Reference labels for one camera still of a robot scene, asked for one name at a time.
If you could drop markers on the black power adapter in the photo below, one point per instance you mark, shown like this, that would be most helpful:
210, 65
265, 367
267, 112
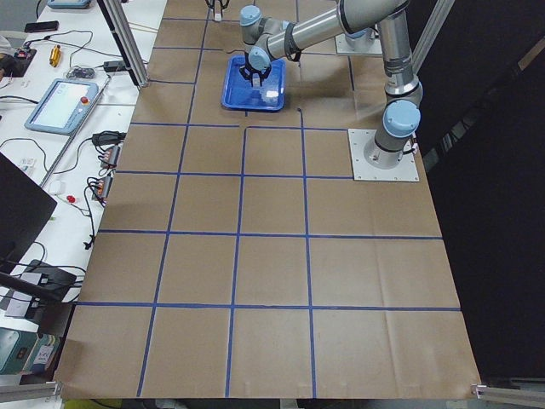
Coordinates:
114, 66

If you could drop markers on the blue plastic tray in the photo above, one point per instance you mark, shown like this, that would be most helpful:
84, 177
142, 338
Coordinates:
240, 94

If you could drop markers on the aluminium frame post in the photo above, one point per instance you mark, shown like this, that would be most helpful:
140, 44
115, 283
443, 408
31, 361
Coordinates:
116, 20

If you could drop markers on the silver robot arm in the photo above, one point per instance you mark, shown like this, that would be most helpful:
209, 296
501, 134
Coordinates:
359, 28

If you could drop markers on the wooden stick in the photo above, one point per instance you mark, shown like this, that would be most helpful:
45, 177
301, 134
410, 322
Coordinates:
142, 28

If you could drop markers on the yellow cylindrical tool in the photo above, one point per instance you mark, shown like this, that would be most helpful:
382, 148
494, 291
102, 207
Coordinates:
55, 55

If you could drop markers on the black smartphone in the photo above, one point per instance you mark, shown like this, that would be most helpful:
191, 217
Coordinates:
42, 26

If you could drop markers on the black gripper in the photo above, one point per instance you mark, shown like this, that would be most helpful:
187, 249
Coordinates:
255, 75
215, 5

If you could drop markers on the teach pendant tablet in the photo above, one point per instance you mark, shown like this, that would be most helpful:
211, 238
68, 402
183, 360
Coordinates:
63, 107

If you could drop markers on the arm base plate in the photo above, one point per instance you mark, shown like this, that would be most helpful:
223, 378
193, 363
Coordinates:
365, 43
370, 163

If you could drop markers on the black laptop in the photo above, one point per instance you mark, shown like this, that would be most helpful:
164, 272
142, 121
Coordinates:
25, 210

